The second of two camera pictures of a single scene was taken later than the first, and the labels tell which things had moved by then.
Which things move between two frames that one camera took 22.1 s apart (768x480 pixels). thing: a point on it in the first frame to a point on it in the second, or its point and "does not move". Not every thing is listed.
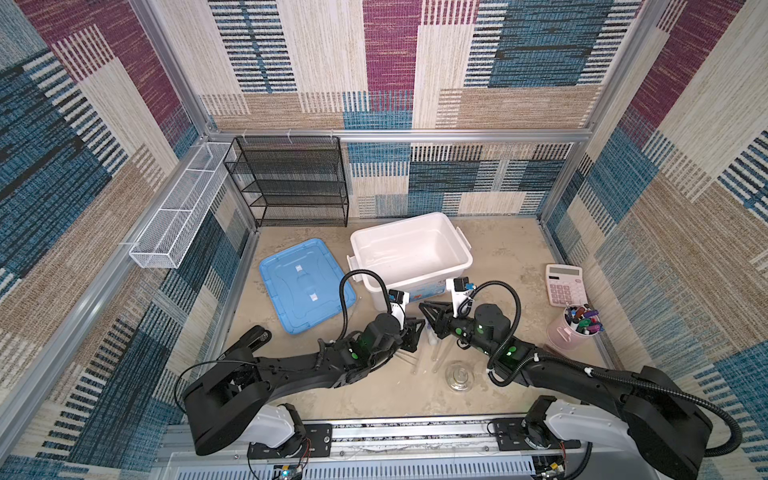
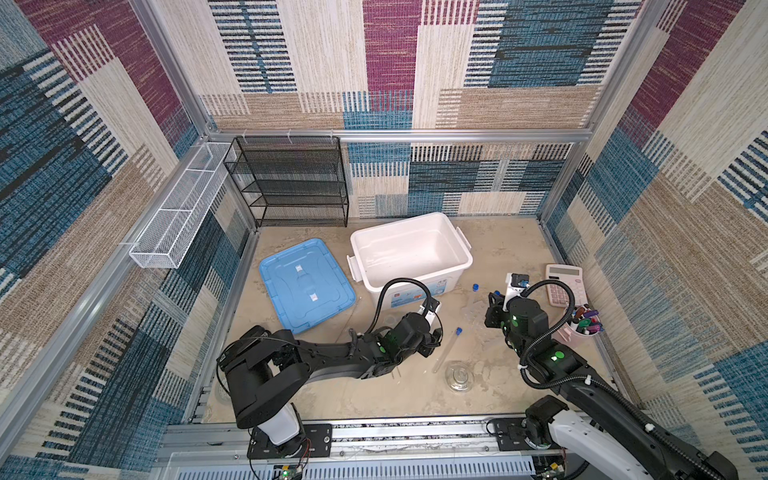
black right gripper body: (463, 328) to (512, 336)
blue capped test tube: (437, 365) does not move
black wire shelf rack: (290, 181) does not move
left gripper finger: (412, 326) to (426, 348)
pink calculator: (565, 285) does not move
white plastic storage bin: (417, 254) does not move
